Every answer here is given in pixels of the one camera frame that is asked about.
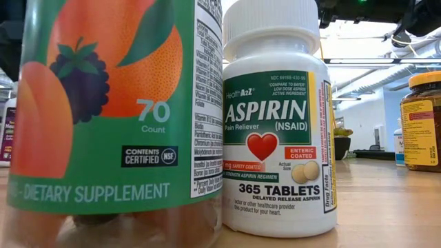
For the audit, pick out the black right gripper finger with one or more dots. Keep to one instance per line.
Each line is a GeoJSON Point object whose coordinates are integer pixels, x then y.
{"type": "Point", "coordinates": [322, 13]}

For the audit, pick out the white bottle with purple label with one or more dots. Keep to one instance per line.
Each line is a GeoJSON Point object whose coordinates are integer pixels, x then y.
{"type": "Point", "coordinates": [7, 131]}

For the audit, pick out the white aspirin bottle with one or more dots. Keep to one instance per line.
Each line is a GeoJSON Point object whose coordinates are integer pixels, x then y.
{"type": "Point", "coordinates": [275, 137]}

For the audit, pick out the clear bottle green fruit label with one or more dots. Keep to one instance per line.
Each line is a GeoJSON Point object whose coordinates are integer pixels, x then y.
{"type": "Point", "coordinates": [103, 137]}

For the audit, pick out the amber fish oil bottle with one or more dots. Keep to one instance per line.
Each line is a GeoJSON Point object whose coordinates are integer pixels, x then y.
{"type": "Point", "coordinates": [422, 137]}

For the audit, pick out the white melatonin bottle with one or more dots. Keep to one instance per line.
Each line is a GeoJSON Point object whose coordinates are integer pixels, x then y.
{"type": "Point", "coordinates": [399, 148]}

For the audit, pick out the long ceiling light bar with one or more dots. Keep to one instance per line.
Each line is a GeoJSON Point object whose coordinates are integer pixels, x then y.
{"type": "Point", "coordinates": [379, 61]}

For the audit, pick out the potted succulent in black pot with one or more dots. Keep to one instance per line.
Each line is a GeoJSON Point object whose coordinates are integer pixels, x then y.
{"type": "Point", "coordinates": [341, 148]}

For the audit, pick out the dark office chair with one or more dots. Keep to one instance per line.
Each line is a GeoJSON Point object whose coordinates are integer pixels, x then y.
{"type": "Point", "coordinates": [375, 148]}

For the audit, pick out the black aluminium extrusion frame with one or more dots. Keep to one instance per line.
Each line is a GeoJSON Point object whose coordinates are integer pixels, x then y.
{"type": "Point", "coordinates": [373, 155]}

